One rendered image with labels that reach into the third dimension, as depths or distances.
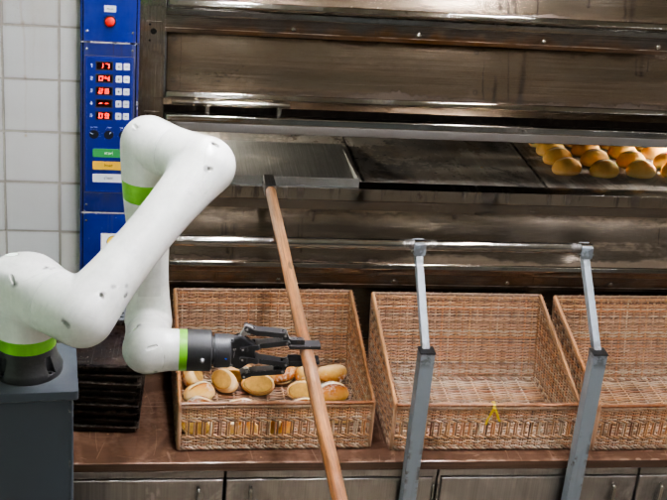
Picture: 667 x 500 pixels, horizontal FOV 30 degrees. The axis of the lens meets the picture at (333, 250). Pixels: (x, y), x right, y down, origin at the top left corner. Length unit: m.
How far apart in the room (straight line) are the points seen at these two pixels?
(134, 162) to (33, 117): 1.00
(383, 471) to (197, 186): 1.32
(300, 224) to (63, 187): 0.71
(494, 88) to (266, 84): 0.67
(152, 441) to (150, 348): 0.86
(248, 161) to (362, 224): 0.41
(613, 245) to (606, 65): 0.59
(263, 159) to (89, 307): 1.58
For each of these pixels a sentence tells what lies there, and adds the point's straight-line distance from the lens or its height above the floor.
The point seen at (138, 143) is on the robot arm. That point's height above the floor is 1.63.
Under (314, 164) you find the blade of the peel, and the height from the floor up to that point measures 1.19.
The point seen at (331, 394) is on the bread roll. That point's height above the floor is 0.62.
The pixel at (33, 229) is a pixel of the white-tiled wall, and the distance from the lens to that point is 3.74.
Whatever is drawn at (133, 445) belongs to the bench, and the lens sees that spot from 3.53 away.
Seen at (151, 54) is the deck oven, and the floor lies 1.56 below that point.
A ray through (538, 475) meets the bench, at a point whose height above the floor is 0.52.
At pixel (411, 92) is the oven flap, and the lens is 3.64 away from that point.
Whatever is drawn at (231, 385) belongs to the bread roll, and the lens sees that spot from 3.72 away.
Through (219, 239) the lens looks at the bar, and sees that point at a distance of 3.34.
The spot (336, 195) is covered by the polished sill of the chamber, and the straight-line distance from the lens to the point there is 3.73.
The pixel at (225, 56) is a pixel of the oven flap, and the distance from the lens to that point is 3.57.
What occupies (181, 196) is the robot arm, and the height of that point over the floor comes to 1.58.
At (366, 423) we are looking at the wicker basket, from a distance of 3.59.
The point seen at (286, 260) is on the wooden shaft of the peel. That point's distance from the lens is 3.16.
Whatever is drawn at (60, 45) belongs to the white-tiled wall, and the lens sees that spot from 3.55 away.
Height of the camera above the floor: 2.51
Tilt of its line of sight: 24 degrees down
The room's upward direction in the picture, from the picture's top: 5 degrees clockwise
